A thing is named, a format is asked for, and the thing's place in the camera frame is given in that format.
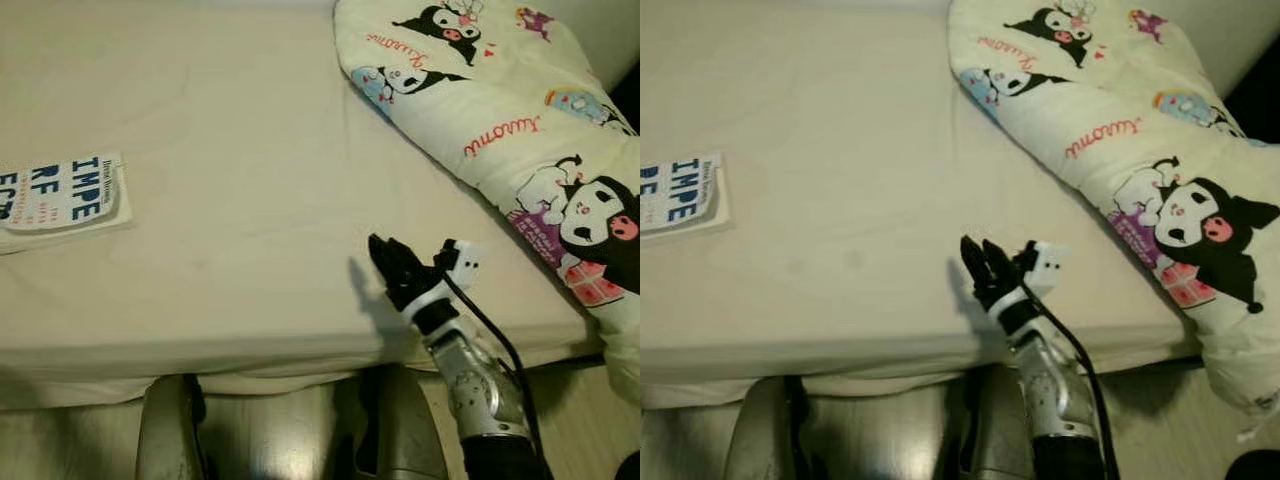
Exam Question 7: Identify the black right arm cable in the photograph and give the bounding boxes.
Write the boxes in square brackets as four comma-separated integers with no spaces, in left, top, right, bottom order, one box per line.
[1015,250,1121,480]
[432,248,549,466]

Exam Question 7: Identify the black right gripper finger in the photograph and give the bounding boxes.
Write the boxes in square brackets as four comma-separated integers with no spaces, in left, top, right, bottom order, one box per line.
[369,235,403,291]
[388,240,433,286]
[961,236,997,293]
[982,240,1025,286]

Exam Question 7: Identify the white paperback book blue letters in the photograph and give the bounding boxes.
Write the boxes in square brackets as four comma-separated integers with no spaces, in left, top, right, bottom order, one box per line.
[640,152,733,246]
[0,152,133,256]

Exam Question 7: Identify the cream cartoon print blanket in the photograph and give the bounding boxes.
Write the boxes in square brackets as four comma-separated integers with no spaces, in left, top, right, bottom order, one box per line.
[948,0,1280,441]
[333,0,641,406]

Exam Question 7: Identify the silver right robot leg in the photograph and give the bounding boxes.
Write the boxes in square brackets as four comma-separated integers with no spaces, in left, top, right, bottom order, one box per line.
[355,365,451,480]
[965,365,1036,480]

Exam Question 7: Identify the cream sheeted mattress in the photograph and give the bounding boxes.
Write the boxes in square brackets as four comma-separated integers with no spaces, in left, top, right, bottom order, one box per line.
[0,0,641,411]
[640,0,1216,411]

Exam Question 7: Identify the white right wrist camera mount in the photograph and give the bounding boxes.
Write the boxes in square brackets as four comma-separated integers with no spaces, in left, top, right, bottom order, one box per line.
[400,238,484,319]
[990,240,1069,319]

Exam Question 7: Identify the silver robot leg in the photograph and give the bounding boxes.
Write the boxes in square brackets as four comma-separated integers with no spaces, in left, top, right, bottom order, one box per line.
[722,375,801,480]
[355,365,451,480]
[135,372,208,480]
[965,365,1036,480]

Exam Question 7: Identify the silver left robot leg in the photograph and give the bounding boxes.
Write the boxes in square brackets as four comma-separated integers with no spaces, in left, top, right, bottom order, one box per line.
[135,372,208,480]
[722,375,801,480]

